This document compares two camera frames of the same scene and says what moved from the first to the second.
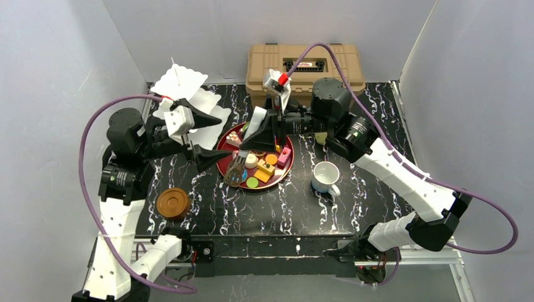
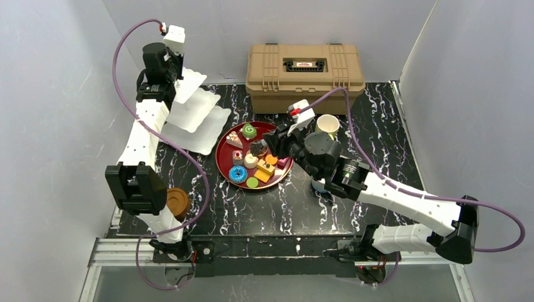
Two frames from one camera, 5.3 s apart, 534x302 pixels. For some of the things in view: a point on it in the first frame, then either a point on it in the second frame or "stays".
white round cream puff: (251, 161) stays
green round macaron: (252, 182) stays
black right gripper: (279, 129) to (282, 136)
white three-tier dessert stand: (181, 83) stays
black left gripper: (186, 141) to (167, 66)
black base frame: (267, 256) stays
